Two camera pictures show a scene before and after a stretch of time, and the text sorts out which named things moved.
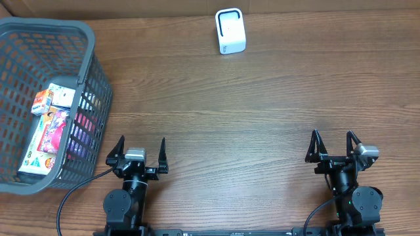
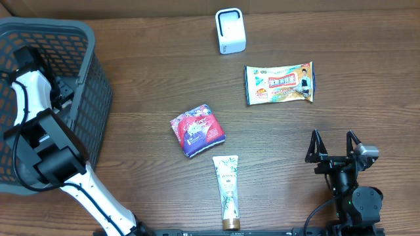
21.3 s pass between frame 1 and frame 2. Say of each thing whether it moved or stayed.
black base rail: stayed
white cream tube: moved
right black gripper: stayed
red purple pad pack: moved
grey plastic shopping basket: stayed
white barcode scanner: stayed
